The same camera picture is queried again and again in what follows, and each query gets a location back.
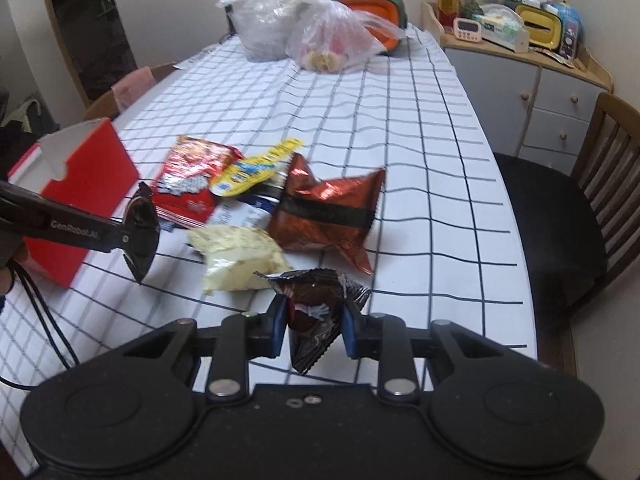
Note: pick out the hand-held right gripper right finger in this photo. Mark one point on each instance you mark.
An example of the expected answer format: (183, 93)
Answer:
(350, 334)

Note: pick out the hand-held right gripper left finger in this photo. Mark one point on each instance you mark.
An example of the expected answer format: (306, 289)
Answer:
(279, 326)

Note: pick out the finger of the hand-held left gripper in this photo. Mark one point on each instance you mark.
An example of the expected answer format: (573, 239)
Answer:
(117, 236)

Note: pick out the red cardboard box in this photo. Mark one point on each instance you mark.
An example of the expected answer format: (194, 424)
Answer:
(85, 200)

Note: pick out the dark brown snack packet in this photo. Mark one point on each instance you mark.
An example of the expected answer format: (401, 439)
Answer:
(312, 310)

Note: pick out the pale yellow snack packet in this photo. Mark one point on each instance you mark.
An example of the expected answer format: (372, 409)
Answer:
(240, 255)

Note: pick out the red white snack packet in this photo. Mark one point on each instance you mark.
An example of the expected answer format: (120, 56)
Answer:
(187, 180)

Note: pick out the red foil snack bag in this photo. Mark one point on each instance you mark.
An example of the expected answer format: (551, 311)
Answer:
(325, 210)

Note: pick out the yellow jelly pouch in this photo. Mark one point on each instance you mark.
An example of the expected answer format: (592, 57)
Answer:
(245, 172)

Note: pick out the person's left hand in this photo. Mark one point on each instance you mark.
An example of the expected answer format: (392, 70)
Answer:
(7, 265)

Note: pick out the dark clothing pile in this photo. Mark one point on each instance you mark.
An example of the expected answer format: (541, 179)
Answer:
(22, 130)

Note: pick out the blue white snack packet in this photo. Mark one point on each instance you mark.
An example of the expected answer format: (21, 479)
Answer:
(250, 210)

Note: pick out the pink cloth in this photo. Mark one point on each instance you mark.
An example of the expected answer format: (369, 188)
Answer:
(131, 87)

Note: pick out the white paper sheet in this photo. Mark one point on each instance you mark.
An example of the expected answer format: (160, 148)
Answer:
(195, 57)

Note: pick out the dark framed panel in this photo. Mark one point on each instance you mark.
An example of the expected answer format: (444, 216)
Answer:
(85, 25)

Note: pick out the white grid tablecloth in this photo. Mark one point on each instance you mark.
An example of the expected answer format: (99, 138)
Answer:
(375, 125)

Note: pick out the wooden chair with black cushion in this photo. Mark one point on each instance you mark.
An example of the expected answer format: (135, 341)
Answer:
(550, 220)

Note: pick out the grey cabinet with wooden top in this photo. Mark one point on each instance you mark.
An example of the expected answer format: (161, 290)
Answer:
(505, 90)

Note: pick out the clear plastic bag with food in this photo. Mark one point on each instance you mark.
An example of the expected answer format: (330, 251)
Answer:
(330, 35)

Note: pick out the orange collapsible basin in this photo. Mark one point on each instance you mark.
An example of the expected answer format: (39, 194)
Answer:
(385, 15)

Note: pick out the white digital timer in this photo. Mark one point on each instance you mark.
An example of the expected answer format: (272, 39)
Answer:
(467, 30)

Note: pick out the white tissue pack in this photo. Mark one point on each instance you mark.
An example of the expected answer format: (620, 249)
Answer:
(502, 27)

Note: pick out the small green figure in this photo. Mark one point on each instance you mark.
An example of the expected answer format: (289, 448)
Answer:
(470, 7)

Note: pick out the yellow tissue box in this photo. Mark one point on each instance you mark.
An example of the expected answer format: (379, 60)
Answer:
(537, 22)

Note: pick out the blue printed box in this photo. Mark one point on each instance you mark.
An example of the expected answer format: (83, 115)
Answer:
(567, 30)

